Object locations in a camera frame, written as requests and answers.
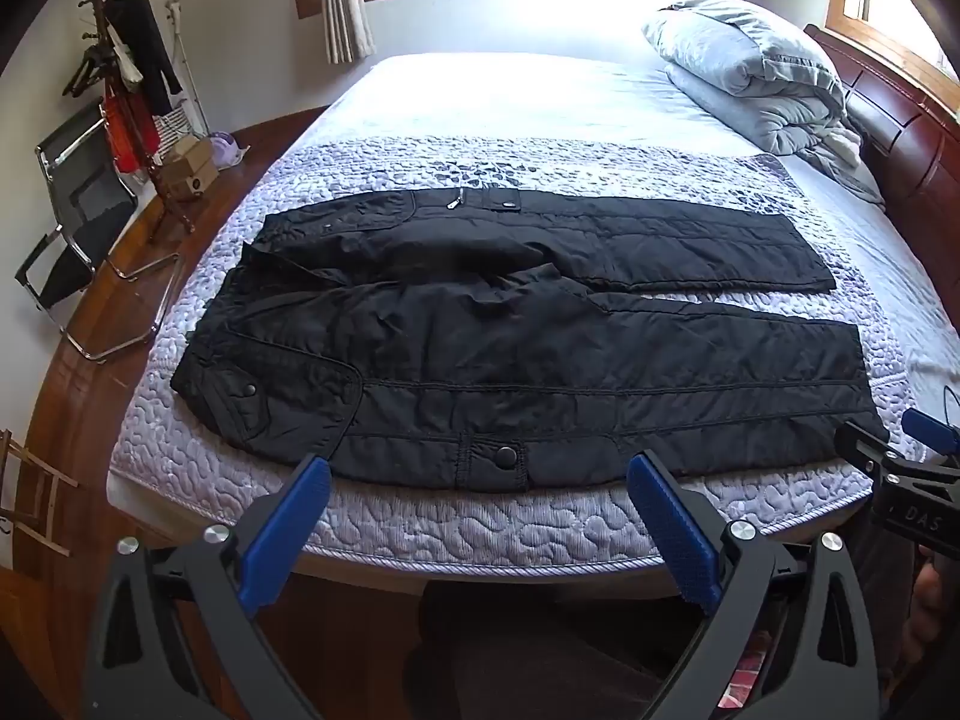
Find white metal rack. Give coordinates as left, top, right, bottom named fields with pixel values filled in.
left=166, top=1, right=211, bottom=136

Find bed with white sheet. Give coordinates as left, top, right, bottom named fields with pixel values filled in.
left=105, top=52, right=960, bottom=586

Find hanging black garment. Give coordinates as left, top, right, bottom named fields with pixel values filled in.
left=105, top=0, right=182, bottom=115

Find wooden stool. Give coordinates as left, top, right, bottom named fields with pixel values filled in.
left=0, top=427, right=80, bottom=556

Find white crumpled cloth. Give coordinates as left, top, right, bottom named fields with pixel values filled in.
left=795, top=124, right=886, bottom=205

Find narrow wooden window frame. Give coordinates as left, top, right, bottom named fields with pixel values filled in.
left=825, top=0, right=960, bottom=102

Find black chrome chair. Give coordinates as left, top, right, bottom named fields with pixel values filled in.
left=15, top=101, right=185, bottom=365

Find red patterned cloth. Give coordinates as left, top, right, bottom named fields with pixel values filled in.
left=716, top=611, right=777, bottom=710

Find folded grey duvet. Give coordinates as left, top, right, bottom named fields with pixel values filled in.
left=641, top=0, right=852, bottom=158

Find pale purple container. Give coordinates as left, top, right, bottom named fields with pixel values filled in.
left=210, top=131, right=252, bottom=170

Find hanging white cloth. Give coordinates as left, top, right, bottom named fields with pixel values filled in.
left=112, top=37, right=145, bottom=85

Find cardboard box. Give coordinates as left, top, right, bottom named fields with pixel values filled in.
left=159, top=136, right=220, bottom=202

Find pale pleated curtain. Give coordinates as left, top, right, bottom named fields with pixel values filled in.
left=315, top=0, right=376, bottom=65

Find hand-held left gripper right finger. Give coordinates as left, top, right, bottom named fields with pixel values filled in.
left=625, top=450, right=882, bottom=720

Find person's right hand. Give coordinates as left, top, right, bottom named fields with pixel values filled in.
left=910, top=561, right=960, bottom=691

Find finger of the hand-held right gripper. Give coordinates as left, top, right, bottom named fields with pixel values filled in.
left=835, top=420, right=912, bottom=479
left=902, top=407, right=960, bottom=460

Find dark clothes hanger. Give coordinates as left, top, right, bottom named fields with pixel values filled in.
left=64, top=45, right=113, bottom=98

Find black pants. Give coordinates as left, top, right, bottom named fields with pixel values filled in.
left=171, top=191, right=890, bottom=494

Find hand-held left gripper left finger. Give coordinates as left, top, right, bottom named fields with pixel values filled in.
left=82, top=454, right=335, bottom=720

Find hanging red garment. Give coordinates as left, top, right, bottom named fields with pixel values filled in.
left=103, top=90, right=162, bottom=177

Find dark wooden headboard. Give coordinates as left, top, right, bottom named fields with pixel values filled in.
left=802, top=22, right=960, bottom=301

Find lavender quilted bedspread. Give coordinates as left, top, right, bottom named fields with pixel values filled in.
left=109, top=136, right=942, bottom=578

